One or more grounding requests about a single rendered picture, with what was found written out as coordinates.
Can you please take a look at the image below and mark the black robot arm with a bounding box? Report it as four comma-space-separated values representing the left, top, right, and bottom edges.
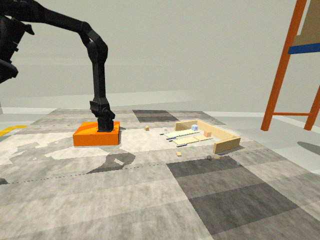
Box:
0, 0, 115, 133

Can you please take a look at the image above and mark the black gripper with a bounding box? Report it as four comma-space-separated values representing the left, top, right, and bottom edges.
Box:
0, 35, 19, 84

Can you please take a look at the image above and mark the tan u-shaped low wall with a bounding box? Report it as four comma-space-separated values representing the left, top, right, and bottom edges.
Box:
174, 118, 241, 154

